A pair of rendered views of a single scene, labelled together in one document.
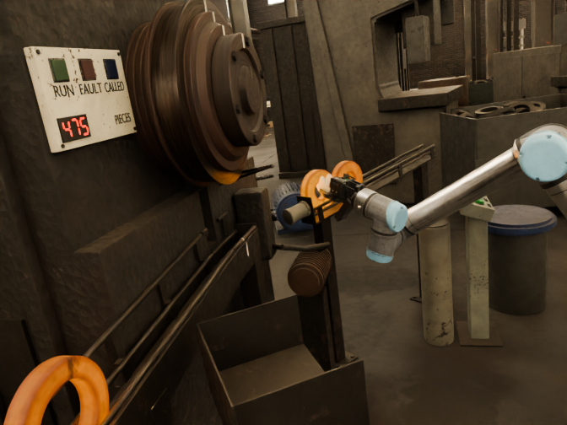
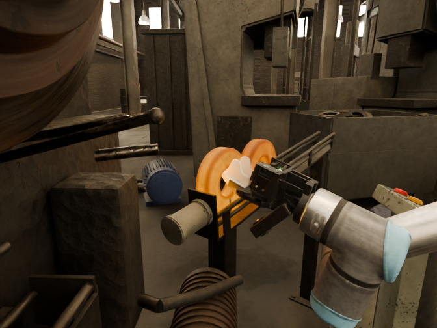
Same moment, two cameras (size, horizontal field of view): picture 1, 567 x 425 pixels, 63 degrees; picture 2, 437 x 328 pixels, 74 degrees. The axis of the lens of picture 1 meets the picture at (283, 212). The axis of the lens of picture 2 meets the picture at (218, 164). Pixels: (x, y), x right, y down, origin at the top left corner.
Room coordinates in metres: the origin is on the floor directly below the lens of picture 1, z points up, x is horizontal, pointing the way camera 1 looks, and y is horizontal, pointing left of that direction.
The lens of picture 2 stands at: (1.07, 0.02, 0.92)
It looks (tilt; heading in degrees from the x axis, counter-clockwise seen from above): 14 degrees down; 346
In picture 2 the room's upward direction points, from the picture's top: straight up
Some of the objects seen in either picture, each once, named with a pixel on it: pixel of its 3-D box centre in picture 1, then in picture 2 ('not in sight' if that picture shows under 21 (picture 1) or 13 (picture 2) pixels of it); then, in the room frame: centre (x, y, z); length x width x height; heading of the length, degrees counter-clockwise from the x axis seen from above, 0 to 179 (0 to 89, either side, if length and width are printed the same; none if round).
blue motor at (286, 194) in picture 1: (292, 205); (160, 179); (3.54, -0.07, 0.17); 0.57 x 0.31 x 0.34; 4
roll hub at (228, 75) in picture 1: (243, 91); not in sight; (1.24, 0.06, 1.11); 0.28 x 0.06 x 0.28; 164
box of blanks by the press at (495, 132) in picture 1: (523, 154); (352, 152); (3.26, -1.76, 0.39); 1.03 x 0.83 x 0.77; 89
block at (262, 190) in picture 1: (254, 223); (101, 252); (1.50, 0.10, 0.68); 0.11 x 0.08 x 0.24; 74
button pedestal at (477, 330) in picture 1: (477, 266); (399, 286); (1.72, -0.74, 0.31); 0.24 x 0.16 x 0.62; 164
